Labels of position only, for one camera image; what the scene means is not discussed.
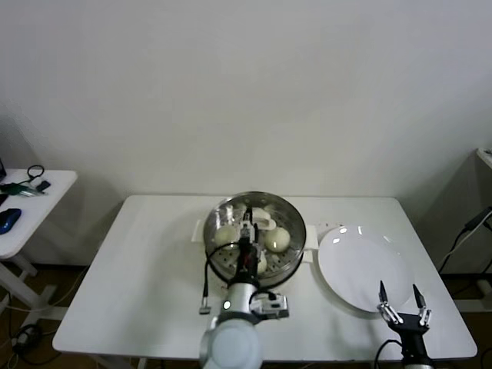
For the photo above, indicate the white steamed baozi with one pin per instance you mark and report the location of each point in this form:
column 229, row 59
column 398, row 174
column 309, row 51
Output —
column 277, row 240
column 262, row 264
column 225, row 235

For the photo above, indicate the blue computer mouse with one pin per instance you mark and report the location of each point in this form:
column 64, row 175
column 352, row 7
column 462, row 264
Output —
column 8, row 220

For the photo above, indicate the round white plate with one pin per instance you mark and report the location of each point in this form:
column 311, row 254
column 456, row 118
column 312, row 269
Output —
column 353, row 261

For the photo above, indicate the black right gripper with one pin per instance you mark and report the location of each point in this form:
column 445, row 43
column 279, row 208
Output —
column 412, row 324

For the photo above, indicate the stainless steel steamer basket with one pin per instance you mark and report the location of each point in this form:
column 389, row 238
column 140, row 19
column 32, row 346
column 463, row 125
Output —
column 298, row 246

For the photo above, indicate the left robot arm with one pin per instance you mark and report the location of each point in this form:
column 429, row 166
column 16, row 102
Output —
column 238, row 346

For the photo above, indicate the white shelf cabinet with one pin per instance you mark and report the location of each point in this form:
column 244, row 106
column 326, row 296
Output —
column 485, row 157

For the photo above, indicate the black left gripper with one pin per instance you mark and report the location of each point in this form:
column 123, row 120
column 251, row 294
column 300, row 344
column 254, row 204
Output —
column 248, row 257

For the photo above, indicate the white side table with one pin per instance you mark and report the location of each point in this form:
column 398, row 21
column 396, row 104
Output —
column 42, row 215

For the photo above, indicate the small black device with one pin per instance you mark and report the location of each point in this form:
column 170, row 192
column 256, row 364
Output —
column 44, row 185

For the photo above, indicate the green circuit board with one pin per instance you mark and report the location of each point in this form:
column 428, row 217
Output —
column 19, row 189

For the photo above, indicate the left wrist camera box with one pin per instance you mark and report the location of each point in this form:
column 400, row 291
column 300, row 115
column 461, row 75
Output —
column 273, row 305

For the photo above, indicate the round glass pot lid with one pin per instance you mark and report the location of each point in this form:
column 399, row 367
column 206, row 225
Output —
column 265, row 221

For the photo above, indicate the floor power adapter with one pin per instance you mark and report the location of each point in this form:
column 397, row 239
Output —
column 26, row 335

